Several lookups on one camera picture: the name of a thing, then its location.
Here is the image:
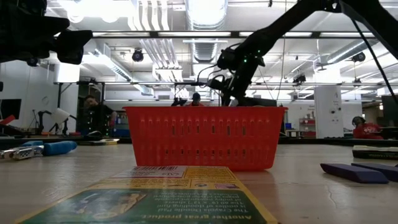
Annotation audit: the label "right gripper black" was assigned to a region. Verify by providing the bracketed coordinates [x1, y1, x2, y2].
[207, 63, 249, 107]

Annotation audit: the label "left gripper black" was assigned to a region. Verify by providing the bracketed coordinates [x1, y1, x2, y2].
[0, 0, 71, 63]

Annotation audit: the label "red slotted plastic basket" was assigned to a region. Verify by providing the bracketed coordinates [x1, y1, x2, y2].
[123, 106, 289, 172]

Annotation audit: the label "blue-handled pliers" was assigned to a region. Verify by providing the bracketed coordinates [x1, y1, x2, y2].
[0, 140, 78, 161]

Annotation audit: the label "purple eraser block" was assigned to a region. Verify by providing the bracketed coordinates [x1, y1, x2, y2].
[351, 162, 398, 183]
[320, 162, 389, 184]

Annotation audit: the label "black monitor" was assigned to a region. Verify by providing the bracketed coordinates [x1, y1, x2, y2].
[381, 95, 398, 127]
[242, 96, 277, 107]
[0, 98, 22, 121]

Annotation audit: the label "person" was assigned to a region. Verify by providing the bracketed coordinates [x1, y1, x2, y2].
[351, 116, 384, 140]
[83, 95, 118, 138]
[186, 92, 206, 107]

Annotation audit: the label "black beam with light strips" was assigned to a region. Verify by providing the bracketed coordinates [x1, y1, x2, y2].
[54, 30, 377, 39]

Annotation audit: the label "red shelving unit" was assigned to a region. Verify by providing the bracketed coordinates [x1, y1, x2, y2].
[298, 117, 317, 138]

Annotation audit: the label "white desk lamp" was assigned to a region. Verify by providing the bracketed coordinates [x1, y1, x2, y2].
[50, 108, 72, 126]

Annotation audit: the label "white square pillar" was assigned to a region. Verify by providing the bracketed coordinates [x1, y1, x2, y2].
[313, 85, 345, 139]

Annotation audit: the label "blue storage crate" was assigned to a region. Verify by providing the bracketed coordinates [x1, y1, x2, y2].
[112, 128, 131, 138]

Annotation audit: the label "silver ceiling duct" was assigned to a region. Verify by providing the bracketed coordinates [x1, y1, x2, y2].
[185, 0, 229, 65]

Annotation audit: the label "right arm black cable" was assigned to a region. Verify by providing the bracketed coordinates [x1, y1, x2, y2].
[350, 17, 398, 105]

